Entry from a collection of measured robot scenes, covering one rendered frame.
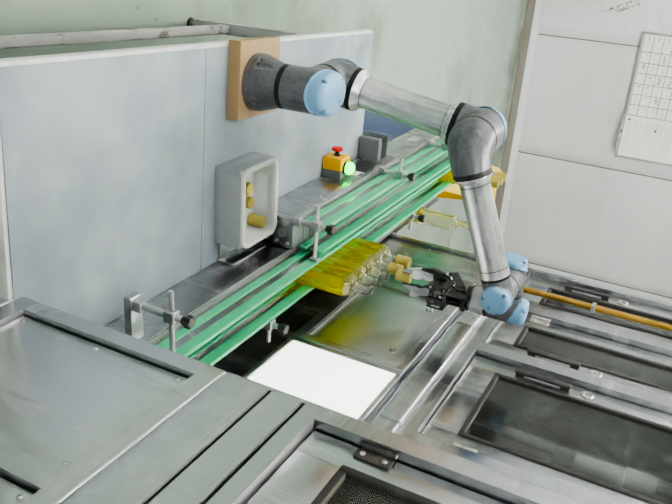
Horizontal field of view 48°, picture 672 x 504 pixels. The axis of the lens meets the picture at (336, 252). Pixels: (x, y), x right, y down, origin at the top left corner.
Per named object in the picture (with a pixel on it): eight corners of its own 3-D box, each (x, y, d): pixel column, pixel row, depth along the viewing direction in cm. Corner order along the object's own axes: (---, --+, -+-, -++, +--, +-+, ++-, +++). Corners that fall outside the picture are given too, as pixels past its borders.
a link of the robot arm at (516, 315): (532, 293, 205) (527, 320, 208) (493, 282, 209) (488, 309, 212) (525, 305, 198) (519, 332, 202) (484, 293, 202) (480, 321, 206)
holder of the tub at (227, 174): (215, 260, 208) (238, 267, 205) (215, 165, 197) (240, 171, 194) (249, 241, 222) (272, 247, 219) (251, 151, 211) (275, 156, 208)
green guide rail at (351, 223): (299, 247, 222) (322, 254, 219) (299, 244, 221) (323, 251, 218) (479, 131, 366) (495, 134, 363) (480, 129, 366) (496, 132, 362)
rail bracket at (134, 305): (105, 341, 169) (185, 372, 160) (101, 274, 162) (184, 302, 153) (120, 332, 173) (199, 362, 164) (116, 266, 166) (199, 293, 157)
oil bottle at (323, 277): (286, 280, 220) (351, 299, 212) (286, 262, 218) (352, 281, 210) (295, 273, 225) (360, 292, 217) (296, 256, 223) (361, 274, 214)
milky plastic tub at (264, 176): (216, 244, 205) (242, 251, 202) (216, 165, 196) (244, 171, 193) (251, 224, 220) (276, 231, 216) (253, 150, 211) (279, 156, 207)
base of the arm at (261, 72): (244, 51, 190) (278, 56, 186) (274, 53, 203) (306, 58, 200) (238, 111, 194) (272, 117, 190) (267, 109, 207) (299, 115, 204)
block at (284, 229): (270, 245, 220) (291, 250, 218) (271, 214, 217) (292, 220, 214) (277, 241, 223) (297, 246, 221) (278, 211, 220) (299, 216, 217)
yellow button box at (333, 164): (320, 175, 253) (340, 179, 250) (321, 154, 250) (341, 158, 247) (330, 170, 259) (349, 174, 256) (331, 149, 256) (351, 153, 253)
